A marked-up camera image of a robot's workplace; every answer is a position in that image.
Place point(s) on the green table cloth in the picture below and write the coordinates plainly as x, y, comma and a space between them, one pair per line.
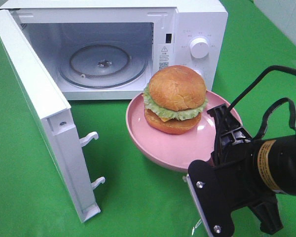
139, 198

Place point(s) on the glass microwave turntable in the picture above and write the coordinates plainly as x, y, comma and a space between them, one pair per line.
104, 64

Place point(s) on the upper white microwave knob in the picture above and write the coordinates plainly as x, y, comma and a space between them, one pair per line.
199, 47

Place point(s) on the burger with lettuce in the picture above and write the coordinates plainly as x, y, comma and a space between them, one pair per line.
174, 99

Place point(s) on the white microwave knob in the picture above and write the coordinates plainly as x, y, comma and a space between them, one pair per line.
199, 47
200, 73

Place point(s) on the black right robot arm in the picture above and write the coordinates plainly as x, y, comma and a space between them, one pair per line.
276, 158

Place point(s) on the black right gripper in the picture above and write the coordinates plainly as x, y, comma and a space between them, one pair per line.
236, 168

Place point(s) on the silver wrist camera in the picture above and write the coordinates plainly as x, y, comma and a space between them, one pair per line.
209, 199

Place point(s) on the lower white microwave knob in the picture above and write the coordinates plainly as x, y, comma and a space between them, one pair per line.
200, 73

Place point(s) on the white microwave door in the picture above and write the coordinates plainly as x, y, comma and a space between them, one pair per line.
52, 113

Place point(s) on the clear tape patch centre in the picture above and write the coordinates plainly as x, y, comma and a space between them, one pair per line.
195, 228

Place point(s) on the pink plate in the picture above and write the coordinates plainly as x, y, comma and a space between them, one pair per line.
172, 151

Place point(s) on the white microwave oven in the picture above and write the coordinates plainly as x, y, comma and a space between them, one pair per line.
165, 27

